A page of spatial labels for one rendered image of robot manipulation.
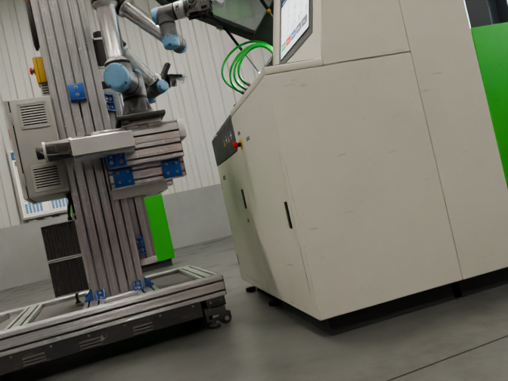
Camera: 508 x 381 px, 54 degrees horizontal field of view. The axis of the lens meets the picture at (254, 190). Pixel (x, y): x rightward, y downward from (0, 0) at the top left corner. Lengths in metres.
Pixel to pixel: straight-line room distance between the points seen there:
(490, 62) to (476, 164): 3.01
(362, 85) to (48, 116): 1.47
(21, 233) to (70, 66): 6.68
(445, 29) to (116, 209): 1.67
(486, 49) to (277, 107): 3.48
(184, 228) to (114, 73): 7.05
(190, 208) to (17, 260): 3.03
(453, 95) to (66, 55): 1.79
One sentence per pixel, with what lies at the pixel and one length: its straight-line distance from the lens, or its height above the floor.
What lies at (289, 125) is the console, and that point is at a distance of 1.76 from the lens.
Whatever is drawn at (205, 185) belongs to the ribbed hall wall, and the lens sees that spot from 9.35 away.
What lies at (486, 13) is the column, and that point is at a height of 2.02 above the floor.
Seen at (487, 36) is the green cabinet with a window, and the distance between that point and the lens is 5.09.
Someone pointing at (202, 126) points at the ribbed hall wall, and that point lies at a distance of 9.51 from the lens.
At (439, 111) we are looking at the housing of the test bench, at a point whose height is 0.71.
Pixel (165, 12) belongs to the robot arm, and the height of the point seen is 1.43.
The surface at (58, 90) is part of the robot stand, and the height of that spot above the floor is 1.26.
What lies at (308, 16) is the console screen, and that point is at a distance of 2.06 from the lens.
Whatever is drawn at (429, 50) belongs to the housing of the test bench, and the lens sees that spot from 2.07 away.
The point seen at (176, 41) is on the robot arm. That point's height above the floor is 1.30.
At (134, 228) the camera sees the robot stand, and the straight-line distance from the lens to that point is 2.59.
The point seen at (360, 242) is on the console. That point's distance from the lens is 1.82.
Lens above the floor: 0.52
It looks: 1 degrees up
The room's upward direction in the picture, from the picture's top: 12 degrees counter-clockwise
